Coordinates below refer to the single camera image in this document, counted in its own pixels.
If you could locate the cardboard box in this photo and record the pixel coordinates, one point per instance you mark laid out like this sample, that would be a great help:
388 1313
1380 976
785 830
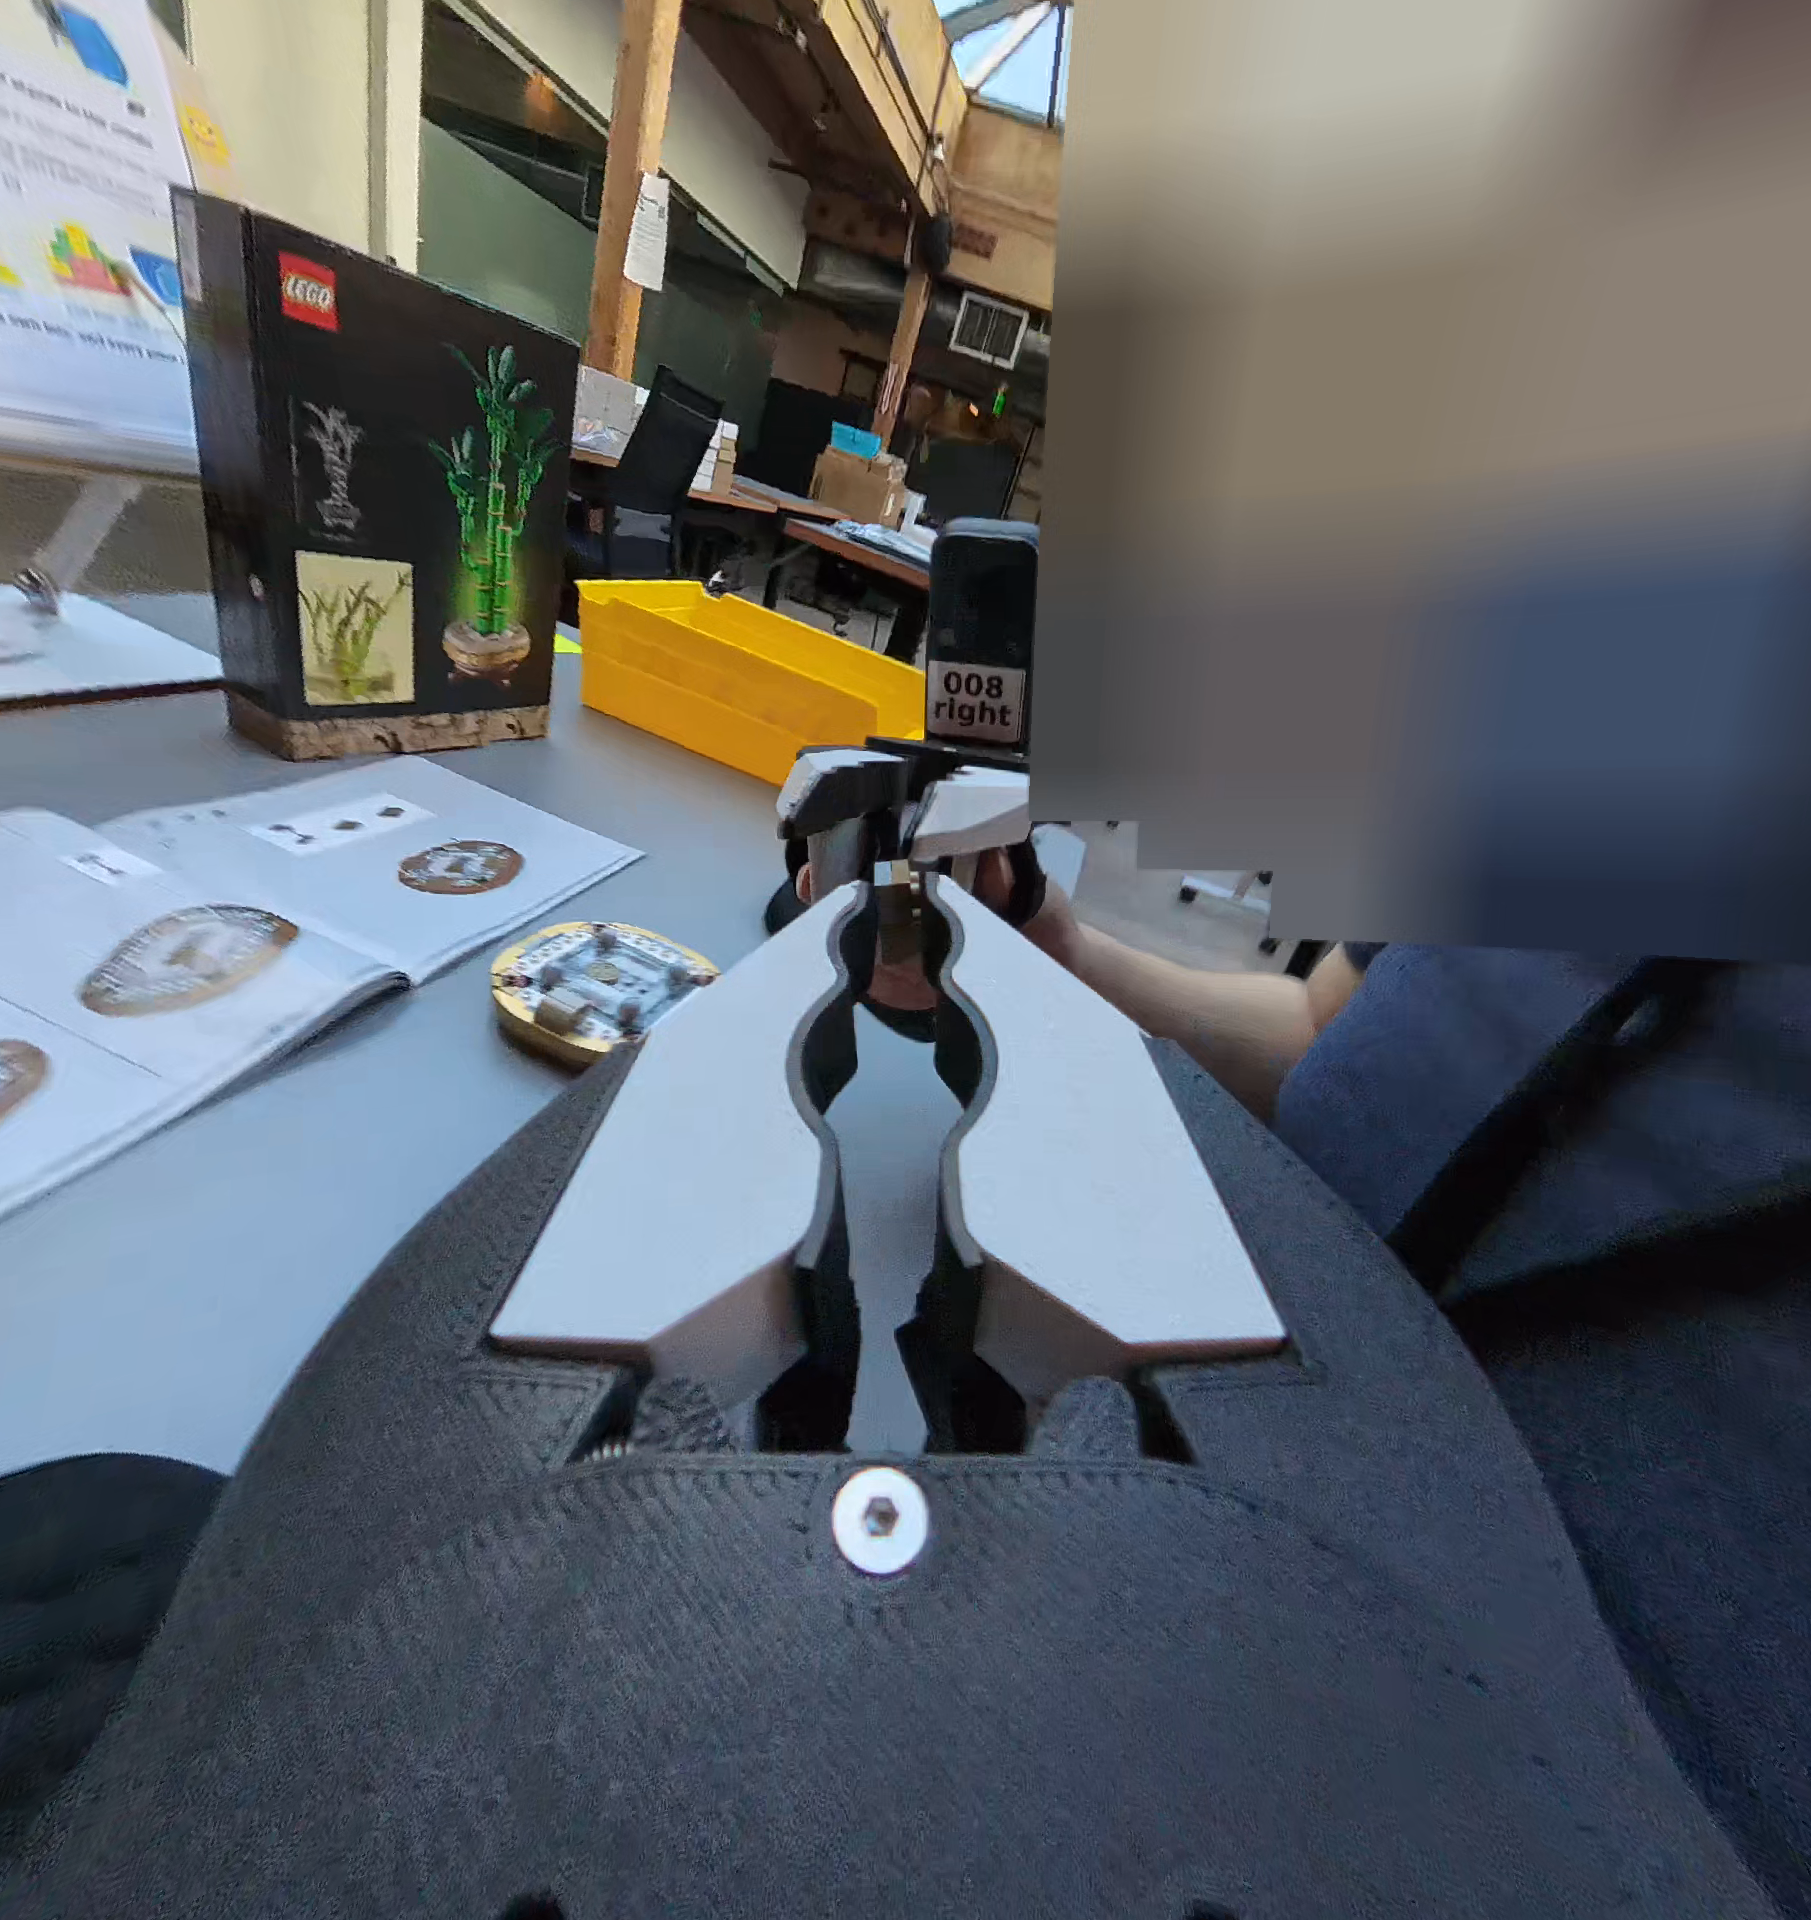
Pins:
858 488

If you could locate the small tan lego piece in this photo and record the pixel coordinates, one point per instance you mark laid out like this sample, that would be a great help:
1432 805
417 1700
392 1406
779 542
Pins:
893 908

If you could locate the round gold lego base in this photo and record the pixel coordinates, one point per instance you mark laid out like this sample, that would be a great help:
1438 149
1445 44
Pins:
597 989

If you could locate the black lego set box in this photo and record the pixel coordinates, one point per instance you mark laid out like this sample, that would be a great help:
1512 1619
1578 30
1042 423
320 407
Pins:
375 496

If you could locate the white wall vent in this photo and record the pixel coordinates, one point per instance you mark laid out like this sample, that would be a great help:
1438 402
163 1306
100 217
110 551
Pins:
987 332

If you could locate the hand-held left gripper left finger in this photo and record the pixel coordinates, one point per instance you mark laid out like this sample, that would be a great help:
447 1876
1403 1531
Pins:
681 1169

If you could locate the dark textured cloth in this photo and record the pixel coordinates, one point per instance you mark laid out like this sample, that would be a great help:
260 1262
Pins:
48 1637

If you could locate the person's right hand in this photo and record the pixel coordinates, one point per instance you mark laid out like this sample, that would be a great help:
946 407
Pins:
1067 940

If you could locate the yellow plastic bin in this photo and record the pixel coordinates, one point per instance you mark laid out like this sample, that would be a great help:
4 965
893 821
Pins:
724 660

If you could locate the grey display stand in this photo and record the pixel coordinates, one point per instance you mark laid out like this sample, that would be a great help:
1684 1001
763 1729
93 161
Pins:
76 626

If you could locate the white paper notice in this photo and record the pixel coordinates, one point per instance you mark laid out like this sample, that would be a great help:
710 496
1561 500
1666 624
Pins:
649 230

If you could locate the wooden post with paper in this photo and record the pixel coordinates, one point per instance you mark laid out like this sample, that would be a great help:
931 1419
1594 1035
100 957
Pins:
631 106

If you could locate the stack of white boxes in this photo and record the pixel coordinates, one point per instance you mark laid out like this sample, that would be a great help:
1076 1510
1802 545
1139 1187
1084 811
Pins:
710 460

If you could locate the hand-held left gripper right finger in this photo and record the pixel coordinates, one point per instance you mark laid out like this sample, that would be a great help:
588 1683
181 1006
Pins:
1084 1187

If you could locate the black office chair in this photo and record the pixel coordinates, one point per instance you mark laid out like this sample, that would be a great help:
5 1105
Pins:
660 462

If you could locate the person's right forearm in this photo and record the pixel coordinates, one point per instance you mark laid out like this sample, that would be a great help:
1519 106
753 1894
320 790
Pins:
1202 1021

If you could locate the white illustrated instruction sheet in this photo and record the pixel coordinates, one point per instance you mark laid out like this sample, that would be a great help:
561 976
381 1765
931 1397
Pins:
48 222

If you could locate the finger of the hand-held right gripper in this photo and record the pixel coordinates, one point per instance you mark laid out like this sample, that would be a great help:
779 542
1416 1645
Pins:
982 811
842 784

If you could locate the lego instruction booklet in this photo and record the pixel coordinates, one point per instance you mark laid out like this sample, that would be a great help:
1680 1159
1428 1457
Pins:
243 927

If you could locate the slim wooden post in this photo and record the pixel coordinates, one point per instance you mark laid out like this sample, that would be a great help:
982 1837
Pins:
906 351

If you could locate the wood edged office desk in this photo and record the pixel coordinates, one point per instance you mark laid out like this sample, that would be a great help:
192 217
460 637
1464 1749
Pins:
738 500
858 545

